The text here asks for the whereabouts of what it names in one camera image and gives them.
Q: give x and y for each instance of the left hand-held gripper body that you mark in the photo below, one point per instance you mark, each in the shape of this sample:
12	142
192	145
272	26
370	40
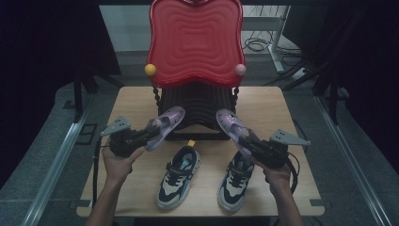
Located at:
124	142

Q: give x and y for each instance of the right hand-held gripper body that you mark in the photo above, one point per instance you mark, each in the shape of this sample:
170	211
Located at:
273	150

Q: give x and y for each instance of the purple sneaker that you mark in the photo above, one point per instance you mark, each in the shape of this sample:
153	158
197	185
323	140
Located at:
232	125
166	124

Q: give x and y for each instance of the navy white sneaker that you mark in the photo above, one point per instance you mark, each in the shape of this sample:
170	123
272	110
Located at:
235	185
178	175

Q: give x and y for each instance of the red and black shoe rack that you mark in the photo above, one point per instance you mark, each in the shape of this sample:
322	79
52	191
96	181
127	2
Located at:
196	44

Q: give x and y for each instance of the person's left hand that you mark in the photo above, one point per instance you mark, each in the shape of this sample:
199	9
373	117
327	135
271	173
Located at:
120	166

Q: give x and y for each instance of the person's right hand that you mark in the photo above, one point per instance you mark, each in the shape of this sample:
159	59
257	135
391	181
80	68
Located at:
276	175

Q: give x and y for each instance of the white power strip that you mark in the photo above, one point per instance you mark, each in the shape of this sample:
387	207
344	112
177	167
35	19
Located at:
299	73

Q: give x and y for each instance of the dark curtain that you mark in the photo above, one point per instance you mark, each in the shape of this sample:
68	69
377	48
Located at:
360	56
47	62

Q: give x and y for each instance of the aluminium floor rail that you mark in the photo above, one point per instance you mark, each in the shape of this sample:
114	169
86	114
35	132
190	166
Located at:
53	169
354	163

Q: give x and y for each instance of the white desk frame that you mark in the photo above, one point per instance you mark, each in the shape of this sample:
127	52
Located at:
276	37

